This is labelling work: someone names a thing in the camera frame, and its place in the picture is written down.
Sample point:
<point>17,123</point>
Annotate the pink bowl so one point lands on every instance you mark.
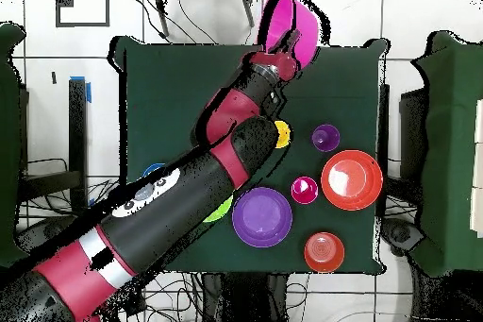
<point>277,20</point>

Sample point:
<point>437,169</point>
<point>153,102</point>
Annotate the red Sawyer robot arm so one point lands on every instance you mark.
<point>169,205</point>

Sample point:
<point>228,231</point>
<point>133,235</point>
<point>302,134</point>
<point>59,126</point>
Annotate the yellow cup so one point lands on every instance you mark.
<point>283,135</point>

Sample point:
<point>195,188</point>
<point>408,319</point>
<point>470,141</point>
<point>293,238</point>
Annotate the purple cup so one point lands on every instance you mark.
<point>325,138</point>

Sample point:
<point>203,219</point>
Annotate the red cup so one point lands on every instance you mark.
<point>304,190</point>

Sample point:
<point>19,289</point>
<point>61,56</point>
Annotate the large orange bowl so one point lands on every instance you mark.
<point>351,180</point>

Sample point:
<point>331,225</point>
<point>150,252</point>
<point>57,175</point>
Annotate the purple bowl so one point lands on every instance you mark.
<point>262,218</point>

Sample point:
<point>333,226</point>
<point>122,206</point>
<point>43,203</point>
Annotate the green bowl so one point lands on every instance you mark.
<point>220,212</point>

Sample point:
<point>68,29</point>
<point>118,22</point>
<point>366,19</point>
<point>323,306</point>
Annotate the blue bowl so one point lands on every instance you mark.
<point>153,168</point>

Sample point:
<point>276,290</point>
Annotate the neighbouring dark green tablecloth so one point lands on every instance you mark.
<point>453,148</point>
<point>7,148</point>

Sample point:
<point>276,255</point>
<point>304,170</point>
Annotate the small orange bowl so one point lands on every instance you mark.
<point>324,252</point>

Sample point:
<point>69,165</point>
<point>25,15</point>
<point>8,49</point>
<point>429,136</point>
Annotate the blue tape strip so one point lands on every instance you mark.
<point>88,93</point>

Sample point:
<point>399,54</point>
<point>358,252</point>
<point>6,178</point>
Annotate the black metal stand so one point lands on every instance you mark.
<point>77,129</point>

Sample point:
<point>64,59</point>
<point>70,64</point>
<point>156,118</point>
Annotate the grey pedestal leg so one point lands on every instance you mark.
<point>400,233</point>

